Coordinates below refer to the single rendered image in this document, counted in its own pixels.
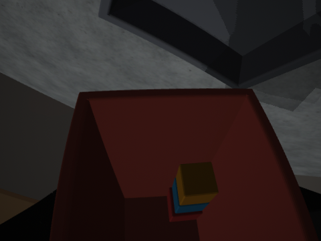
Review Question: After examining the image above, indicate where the blue block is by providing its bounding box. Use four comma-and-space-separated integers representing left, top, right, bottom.
172, 177, 209, 214

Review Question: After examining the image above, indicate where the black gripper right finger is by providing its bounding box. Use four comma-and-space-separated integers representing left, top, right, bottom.
300, 187, 321, 241

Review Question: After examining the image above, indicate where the dark yellow block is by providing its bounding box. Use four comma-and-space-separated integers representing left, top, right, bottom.
177, 163, 219, 206

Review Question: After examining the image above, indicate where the red square cup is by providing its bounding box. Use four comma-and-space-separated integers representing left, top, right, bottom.
49, 88, 319, 241

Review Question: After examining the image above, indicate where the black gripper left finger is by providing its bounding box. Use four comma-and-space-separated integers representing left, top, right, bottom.
0, 190, 56, 241

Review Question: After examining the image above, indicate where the dark red block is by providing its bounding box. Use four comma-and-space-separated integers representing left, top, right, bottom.
167, 187, 203, 222

